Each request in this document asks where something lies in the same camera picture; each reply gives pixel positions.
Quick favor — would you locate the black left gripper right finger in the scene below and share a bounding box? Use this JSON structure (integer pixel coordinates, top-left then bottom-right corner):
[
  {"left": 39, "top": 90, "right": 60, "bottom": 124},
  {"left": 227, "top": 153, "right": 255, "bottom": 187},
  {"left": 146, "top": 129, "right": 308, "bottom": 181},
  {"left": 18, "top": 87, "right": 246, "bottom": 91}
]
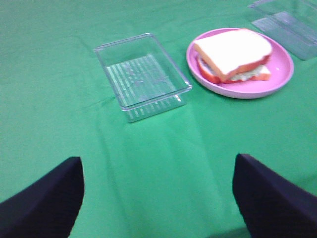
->
[{"left": 232, "top": 154, "right": 317, "bottom": 238}]

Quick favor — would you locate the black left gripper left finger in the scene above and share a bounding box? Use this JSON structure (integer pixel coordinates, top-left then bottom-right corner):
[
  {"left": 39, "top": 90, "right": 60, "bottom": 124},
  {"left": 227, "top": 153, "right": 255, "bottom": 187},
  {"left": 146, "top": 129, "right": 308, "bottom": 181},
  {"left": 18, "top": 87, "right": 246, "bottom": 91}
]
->
[{"left": 0, "top": 157, "right": 84, "bottom": 238}]

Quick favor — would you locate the toy bread slice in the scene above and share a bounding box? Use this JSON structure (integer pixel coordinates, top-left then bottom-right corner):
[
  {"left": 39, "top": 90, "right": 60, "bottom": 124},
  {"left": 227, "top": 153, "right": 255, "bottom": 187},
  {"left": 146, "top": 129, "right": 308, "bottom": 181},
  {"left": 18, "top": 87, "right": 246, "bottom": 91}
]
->
[
  {"left": 194, "top": 29, "right": 273, "bottom": 84},
  {"left": 197, "top": 56, "right": 272, "bottom": 84}
]

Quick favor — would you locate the green toy lettuce leaf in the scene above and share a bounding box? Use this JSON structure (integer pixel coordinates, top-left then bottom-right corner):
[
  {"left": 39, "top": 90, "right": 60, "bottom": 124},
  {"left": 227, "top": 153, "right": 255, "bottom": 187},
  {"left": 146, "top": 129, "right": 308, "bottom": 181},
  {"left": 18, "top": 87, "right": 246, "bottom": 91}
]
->
[{"left": 201, "top": 59, "right": 265, "bottom": 81}]

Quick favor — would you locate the green tablecloth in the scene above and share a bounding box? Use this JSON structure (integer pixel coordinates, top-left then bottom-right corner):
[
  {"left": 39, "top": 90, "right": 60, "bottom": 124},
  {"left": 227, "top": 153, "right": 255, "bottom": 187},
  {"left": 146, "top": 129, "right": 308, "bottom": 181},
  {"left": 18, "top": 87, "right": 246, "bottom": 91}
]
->
[{"left": 0, "top": 0, "right": 317, "bottom": 238}]

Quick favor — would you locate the pink round plate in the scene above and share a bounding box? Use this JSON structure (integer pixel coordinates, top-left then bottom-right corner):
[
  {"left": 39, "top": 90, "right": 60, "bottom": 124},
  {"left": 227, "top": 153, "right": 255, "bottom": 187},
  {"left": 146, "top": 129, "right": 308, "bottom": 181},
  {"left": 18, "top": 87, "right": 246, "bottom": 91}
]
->
[{"left": 186, "top": 28, "right": 294, "bottom": 99}]

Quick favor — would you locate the left clear plastic tray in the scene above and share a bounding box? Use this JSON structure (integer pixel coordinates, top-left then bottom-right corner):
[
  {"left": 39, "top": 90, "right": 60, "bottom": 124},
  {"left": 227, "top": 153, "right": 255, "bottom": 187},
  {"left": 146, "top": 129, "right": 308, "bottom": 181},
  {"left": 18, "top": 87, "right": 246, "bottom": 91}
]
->
[{"left": 94, "top": 33, "right": 192, "bottom": 122}]

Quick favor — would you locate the clear plastic tray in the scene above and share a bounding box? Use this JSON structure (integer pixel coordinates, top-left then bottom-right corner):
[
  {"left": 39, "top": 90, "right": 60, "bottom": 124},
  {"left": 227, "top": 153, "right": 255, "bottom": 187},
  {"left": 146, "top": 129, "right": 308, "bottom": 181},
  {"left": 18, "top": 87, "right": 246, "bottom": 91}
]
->
[
  {"left": 247, "top": 0, "right": 317, "bottom": 60},
  {"left": 94, "top": 33, "right": 192, "bottom": 122}
]

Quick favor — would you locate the right clear plastic tray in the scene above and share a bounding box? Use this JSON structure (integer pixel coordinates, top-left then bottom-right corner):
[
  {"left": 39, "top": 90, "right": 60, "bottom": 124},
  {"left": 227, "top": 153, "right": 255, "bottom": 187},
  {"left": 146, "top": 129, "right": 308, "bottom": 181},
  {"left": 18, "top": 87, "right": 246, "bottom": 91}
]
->
[{"left": 247, "top": 0, "right": 317, "bottom": 60}]

